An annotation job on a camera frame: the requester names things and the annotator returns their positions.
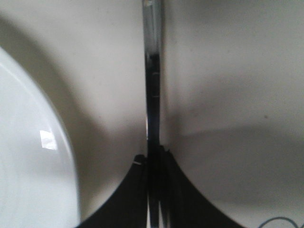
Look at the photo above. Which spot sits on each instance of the white round plate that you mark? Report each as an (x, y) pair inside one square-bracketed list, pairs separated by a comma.
[(38, 180)]

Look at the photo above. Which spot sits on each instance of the silver metal fork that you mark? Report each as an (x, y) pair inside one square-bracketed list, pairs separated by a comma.
[(152, 18)]

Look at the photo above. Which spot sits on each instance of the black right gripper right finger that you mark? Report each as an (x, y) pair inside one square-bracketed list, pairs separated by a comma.
[(182, 205)]

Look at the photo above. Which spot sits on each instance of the cream rabbit serving tray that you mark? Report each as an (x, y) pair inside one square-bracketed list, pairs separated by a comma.
[(232, 94)]

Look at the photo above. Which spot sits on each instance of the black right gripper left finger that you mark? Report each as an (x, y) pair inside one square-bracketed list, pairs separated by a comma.
[(127, 206)]

